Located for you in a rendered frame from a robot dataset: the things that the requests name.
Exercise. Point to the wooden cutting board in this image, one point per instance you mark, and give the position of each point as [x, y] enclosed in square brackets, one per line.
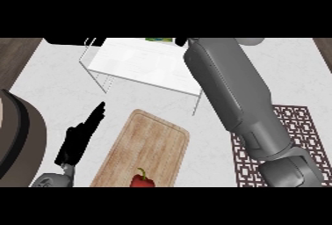
[145, 149]

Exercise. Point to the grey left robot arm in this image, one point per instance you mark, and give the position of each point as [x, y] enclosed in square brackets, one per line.
[53, 179]

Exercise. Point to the brown patterned placemat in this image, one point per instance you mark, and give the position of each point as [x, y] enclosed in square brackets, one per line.
[298, 129]

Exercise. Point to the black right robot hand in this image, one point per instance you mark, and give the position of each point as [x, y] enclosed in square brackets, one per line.
[182, 42]

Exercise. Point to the black appliance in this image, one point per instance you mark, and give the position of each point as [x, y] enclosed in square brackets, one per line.
[72, 41]

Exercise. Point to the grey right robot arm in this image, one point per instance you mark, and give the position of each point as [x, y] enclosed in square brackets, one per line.
[233, 88]

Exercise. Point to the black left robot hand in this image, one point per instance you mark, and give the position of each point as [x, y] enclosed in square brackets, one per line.
[80, 137]

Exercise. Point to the green item on shelf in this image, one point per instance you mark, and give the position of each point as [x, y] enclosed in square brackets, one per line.
[158, 39]

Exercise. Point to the red bell pepper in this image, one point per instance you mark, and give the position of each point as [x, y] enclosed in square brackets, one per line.
[142, 180]

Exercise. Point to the brown round appliance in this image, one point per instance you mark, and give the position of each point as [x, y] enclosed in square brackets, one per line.
[19, 140]

